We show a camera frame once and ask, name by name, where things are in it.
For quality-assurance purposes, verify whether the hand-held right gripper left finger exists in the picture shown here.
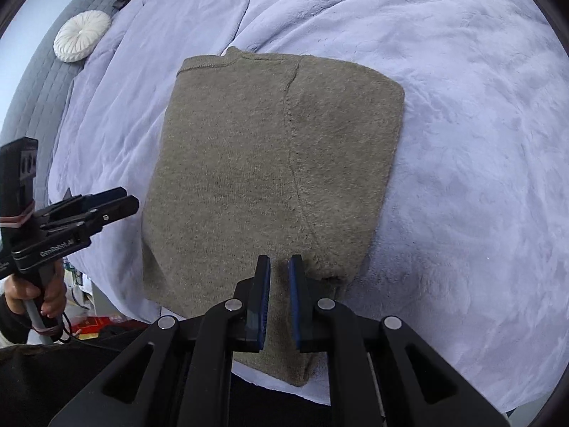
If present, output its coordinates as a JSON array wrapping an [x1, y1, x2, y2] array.
[[49, 255, 272, 427]]

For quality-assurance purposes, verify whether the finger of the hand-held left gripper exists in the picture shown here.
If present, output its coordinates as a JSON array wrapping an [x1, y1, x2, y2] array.
[[40, 195, 139, 234], [44, 187, 127, 218]]

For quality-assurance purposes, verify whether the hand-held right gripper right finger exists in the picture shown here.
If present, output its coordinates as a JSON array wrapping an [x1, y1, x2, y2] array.
[[288, 254, 512, 427]]

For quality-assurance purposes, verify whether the olive knit sweater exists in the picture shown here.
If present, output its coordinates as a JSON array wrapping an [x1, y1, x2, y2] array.
[[141, 47, 406, 388]]

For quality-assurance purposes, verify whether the person's left forearm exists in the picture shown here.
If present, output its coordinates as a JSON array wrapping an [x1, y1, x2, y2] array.
[[0, 294, 33, 348]]

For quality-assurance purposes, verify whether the person's left hand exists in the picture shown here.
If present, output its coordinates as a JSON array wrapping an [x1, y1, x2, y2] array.
[[5, 259, 67, 322]]

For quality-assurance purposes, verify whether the red box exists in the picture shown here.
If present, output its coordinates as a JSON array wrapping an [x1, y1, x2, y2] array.
[[72, 314, 110, 338]]

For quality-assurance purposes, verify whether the round white pleated cushion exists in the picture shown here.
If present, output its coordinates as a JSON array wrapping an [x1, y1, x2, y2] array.
[[53, 10, 112, 63]]

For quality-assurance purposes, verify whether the pale lavender fluffy blanket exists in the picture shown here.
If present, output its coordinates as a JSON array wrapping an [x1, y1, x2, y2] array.
[[47, 0, 569, 414]]

